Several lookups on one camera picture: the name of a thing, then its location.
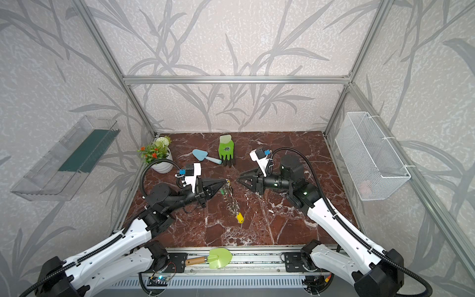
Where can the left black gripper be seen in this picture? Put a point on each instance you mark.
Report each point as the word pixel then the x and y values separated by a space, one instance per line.
pixel 202 192

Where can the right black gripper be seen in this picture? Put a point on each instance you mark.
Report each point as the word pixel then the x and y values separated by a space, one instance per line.
pixel 258 182

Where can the yellow tagged key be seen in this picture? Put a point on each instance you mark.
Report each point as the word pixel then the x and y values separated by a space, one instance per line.
pixel 240 218

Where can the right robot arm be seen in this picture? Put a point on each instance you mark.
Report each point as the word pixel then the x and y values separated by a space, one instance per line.
pixel 367 266

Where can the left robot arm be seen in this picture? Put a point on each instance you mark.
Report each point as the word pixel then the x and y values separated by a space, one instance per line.
pixel 132 249

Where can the light blue trowel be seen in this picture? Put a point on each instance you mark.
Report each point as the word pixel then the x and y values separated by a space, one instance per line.
pixel 203 155

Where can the green work glove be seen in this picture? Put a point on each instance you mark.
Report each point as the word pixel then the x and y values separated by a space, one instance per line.
pixel 226 150

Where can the potted flower plant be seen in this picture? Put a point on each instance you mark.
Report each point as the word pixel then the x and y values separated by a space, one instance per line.
pixel 158 149

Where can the left circuit board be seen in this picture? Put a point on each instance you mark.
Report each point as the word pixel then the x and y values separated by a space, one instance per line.
pixel 158 281

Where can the right wiring bundle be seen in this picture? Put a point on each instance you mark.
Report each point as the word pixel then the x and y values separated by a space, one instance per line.
pixel 319 280

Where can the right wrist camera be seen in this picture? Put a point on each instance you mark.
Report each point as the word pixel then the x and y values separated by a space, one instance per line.
pixel 262 158

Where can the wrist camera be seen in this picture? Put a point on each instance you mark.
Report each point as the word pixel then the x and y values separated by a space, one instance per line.
pixel 262 158
pixel 187 176

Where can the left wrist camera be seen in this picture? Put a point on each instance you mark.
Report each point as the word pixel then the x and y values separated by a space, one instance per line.
pixel 187 176

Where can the green shovel wooden handle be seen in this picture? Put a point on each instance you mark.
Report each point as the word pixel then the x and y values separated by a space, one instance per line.
pixel 217 258

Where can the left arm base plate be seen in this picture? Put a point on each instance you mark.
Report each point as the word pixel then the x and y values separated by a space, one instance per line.
pixel 171 263

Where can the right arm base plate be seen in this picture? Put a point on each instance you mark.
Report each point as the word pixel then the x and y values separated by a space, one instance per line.
pixel 294 264

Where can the white wire basket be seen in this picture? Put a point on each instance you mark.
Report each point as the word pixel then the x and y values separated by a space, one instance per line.
pixel 375 168

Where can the clear acrylic wall shelf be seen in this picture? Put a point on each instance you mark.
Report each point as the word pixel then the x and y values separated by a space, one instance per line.
pixel 62 171

